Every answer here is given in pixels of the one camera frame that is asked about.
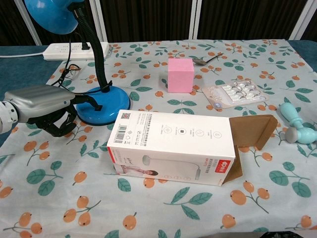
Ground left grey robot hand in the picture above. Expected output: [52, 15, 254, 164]
[3, 85, 103, 138]

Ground blue desk lamp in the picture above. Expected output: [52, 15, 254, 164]
[24, 0, 131, 126]

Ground white cardboard product box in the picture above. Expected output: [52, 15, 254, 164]
[107, 109, 278, 186]

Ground white power strip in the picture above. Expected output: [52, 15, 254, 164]
[43, 42, 110, 61]

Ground fruit print tablecloth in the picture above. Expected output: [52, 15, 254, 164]
[0, 39, 317, 238]

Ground pink cube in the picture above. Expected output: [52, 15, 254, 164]
[167, 58, 194, 94]

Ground metal spoon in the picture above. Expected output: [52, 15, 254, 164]
[193, 52, 224, 66]

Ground blister pack of hooks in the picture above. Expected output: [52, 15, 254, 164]
[201, 78, 269, 111]

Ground light blue toy hammer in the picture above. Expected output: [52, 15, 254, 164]
[279, 102, 317, 144]

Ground black object at edge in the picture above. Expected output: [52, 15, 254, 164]
[260, 231, 298, 238]

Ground thin black cable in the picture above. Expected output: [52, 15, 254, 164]
[50, 31, 91, 88]

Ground white power strip cable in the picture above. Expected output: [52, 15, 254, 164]
[0, 52, 45, 59]

